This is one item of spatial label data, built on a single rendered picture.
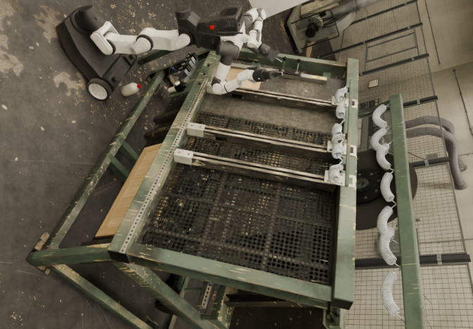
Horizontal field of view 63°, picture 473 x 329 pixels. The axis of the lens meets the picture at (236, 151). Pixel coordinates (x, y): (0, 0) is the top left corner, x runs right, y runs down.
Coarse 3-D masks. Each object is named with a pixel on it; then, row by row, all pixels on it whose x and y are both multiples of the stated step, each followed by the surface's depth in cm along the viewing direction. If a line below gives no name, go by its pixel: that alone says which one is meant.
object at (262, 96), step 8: (208, 88) 312; (240, 88) 310; (248, 88) 310; (344, 88) 286; (232, 96) 312; (240, 96) 310; (248, 96) 308; (256, 96) 307; (264, 96) 305; (272, 96) 304; (280, 96) 305; (288, 96) 304; (296, 96) 304; (280, 104) 307; (288, 104) 305; (296, 104) 303; (304, 104) 302; (312, 104) 300; (320, 104) 298; (328, 104) 298; (336, 104) 292; (344, 104) 293; (328, 112) 302
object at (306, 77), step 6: (234, 66) 336; (240, 66) 336; (246, 66) 337; (252, 66) 337; (288, 78) 332; (294, 78) 331; (300, 78) 330; (306, 78) 328; (312, 78) 327; (318, 78) 327; (324, 84) 328
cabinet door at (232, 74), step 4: (232, 68) 338; (228, 72) 334; (232, 72) 334; (236, 72) 334; (240, 72) 334; (228, 76) 330; (232, 76) 330; (236, 76) 330; (228, 80) 326; (244, 80) 326; (244, 84) 323; (248, 84) 323; (252, 84) 323; (256, 84) 323; (252, 88) 319; (256, 88) 319
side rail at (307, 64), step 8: (240, 56) 356; (248, 56) 354; (256, 56) 352; (280, 56) 347; (288, 56) 347; (296, 56) 347; (264, 64) 356; (272, 64) 354; (280, 64) 352; (288, 64) 350; (296, 64) 348; (304, 64) 347; (312, 64) 345; (320, 64) 343; (328, 64) 341; (336, 64) 340; (344, 64) 341; (320, 72) 348; (328, 72) 347; (336, 72) 345
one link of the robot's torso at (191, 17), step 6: (180, 6) 284; (186, 6) 283; (180, 12) 277; (186, 12) 278; (192, 12) 286; (180, 18) 281; (186, 18) 280; (192, 18) 283; (198, 18) 288; (180, 24) 284; (186, 24) 282; (192, 24) 281; (198, 24) 286; (192, 30) 284; (198, 30) 287; (198, 36) 288; (198, 42) 290
